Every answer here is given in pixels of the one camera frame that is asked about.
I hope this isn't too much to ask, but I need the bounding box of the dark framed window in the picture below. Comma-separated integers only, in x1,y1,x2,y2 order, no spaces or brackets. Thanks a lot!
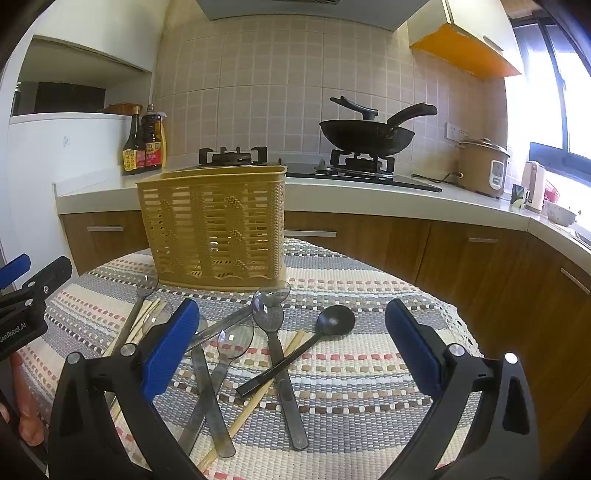
508,0,591,176

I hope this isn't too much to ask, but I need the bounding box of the striped woven table mat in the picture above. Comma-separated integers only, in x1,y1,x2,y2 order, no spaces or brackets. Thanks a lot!
14,237,485,480

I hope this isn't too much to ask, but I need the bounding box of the black gas cooktop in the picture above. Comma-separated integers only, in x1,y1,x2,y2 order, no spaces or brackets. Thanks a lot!
198,146,443,193

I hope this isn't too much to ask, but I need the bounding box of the black power cord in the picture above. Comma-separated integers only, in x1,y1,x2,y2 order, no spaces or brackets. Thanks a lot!
411,172,462,185

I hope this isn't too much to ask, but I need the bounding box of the black cooking spatula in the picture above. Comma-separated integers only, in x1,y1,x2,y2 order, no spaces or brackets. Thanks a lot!
329,96,379,121

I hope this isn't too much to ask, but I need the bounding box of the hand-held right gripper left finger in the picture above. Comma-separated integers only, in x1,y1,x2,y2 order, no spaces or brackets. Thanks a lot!
48,298,204,480

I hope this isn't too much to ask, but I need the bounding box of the wooden chopstick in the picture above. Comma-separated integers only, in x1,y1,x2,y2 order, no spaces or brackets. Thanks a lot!
124,298,162,344
198,330,306,472
130,300,168,345

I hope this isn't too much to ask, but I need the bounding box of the clear plastic spoon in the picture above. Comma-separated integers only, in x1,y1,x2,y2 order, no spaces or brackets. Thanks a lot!
141,300,174,337
104,272,160,358
189,316,236,459
187,281,291,349

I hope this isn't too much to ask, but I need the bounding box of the metal spoon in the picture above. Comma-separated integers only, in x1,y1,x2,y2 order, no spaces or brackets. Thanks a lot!
252,295,310,452

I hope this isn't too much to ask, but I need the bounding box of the black plastic spoon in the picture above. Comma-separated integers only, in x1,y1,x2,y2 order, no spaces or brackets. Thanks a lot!
235,305,356,398

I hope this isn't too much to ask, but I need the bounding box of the yellow cap sauce bottle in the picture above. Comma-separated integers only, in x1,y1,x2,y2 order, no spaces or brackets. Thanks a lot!
141,104,167,172

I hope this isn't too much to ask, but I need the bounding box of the black wok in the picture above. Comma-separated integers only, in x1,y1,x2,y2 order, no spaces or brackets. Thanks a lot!
320,102,438,157

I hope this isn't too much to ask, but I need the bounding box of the yellow plastic utensil basket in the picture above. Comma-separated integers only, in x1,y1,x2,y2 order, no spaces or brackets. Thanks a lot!
136,165,289,292

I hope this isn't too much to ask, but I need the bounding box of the white kitchen counter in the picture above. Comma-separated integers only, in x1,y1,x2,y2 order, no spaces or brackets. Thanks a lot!
53,161,591,259

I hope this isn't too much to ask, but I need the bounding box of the printed ceramic mug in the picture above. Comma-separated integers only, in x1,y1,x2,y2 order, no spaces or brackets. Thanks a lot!
510,183,532,213

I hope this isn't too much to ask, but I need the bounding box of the grey range hood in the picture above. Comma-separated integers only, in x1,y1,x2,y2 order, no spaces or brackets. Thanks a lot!
194,0,409,33

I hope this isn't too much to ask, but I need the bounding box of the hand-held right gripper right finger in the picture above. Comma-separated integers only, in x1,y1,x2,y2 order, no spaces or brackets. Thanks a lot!
384,298,541,480

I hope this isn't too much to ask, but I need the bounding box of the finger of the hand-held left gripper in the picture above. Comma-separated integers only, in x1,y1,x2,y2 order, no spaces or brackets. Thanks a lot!
0,256,73,315
0,254,32,292

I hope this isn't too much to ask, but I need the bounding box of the dark soy sauce bottle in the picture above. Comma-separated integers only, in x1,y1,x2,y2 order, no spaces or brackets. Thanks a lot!
122,105,147,176

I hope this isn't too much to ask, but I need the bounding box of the beige rice cooker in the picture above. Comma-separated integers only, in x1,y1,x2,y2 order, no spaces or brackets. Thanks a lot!
457,137,511,199

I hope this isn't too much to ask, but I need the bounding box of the orange white wall cabinet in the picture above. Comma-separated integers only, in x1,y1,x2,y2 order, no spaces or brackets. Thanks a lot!
409,0,525,81

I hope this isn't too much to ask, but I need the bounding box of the metal fork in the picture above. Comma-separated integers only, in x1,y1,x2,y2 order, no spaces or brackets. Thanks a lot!
178,323,256,457

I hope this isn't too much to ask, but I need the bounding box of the person's left hand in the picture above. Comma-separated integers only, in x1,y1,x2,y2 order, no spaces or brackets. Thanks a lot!
0,353,47,448

